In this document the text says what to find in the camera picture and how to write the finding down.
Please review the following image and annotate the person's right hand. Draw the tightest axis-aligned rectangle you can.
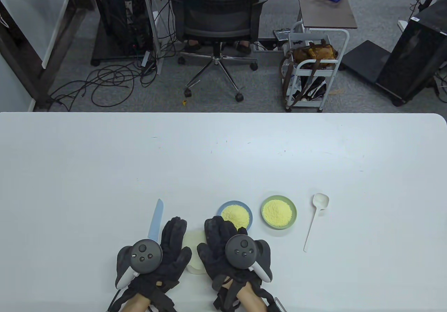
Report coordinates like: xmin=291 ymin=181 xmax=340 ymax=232
xmin=197 ymin=216 xmax=273 ymax=293

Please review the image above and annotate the cream jar lid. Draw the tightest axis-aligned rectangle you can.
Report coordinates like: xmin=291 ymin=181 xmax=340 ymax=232
xmin=182 ymin=231 xmax=207 ymax=269

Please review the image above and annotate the brown side table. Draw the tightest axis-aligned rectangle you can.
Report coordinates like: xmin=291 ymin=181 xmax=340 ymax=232
xmin=297 ymin=0 xmax=358 ymax=29

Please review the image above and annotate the person's left hand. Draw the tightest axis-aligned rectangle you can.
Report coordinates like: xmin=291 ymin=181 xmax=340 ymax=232
xmin=127 ymin=216 xmax=192 ymax=297

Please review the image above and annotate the person's right forearm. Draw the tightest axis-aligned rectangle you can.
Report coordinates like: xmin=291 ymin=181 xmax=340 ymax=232
xmin=236 ymin=281 xmax=266 ymax=312

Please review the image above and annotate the black floor cable tangle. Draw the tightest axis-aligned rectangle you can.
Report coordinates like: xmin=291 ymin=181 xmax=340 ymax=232
xmin=47 ymin=59 xmax=159 ymax=111

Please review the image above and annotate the white metal desk leg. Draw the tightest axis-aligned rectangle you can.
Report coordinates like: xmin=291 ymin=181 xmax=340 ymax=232
xmin=140 ymin=0 xmax=164 ymax=75

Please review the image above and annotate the blue round dish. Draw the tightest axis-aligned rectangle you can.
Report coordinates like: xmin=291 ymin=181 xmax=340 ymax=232
xmin=217 ymin=201 xmax=253 ymax=231

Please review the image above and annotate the white plastic coffee spoon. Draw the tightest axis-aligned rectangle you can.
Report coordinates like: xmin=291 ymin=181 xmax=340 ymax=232
xmin=303 ymin=193 xmax=330 ymax=252

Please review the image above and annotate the grey white handheld controller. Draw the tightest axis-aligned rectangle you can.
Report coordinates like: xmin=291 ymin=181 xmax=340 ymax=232
xmin=225 ymin=235 xmax=273 ymax=283
xmin=115 ymin=239 xmax=163 ymax=290

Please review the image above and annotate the white rolling cart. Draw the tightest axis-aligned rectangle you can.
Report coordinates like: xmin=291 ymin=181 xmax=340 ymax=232
xmin=285 ymin=21 xmax=350 ymax=113

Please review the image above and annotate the brown leather bag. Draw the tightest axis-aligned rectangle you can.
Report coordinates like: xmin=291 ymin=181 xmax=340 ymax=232
xmin=291 ymin=39 xmax=339 ymax=70

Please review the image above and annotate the light blue plastic knife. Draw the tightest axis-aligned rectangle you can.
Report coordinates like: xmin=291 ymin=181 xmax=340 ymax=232
xmin=147 ymin=199 xmax=164 ymax=242

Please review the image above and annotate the yellow chicken bouillon pile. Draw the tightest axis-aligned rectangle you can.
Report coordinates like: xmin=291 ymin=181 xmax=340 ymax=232
xmin=221 ymin=204 xmax=250 ymax=230
xmin=263 ymin=199 xmax=293 ymax=226

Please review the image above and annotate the glass chicken bouillon jar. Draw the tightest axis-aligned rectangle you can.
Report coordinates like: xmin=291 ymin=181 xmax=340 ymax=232
xmin=185 ymin=256 xmax=206 ymax=275

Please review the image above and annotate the black flat floor platform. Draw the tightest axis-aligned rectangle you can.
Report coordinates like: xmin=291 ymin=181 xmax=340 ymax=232
xmin=340 ymin=40 xmax=407 ymax=107

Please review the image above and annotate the black mesh office chair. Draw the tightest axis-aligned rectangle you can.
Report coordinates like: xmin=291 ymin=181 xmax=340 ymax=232
xmin=165 ymin=0 xmax=271 ymax=103

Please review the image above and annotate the black and white bag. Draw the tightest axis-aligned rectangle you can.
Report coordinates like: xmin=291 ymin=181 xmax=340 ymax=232
xmin=292 ymin=76 xmax=328 ymax=102

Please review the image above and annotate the black computer tower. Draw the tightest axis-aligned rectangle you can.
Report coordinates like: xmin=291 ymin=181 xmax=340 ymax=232
xmin=94 ymin=0 xmax=154 ymax=50
xmin=375 ymin=0 xmax=447 ymax=103

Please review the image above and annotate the green round dish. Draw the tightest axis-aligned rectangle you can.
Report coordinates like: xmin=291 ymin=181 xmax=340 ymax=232
xmin=261 ymin=195 xmax=298 ymax=229

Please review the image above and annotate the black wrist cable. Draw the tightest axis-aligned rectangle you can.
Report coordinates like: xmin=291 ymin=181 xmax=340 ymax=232
xmin=107 ymin=289 xmax=121 ymax=312

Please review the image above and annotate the dark wooden desk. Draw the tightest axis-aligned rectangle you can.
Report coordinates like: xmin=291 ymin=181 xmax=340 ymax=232
xmin=0 ymin=0 xmax=95 ymax=111

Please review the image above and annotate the person's left forearm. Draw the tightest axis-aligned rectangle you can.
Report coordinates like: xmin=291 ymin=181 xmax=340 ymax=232
xmin=122 ymin=293 xmax=151 ymax=312

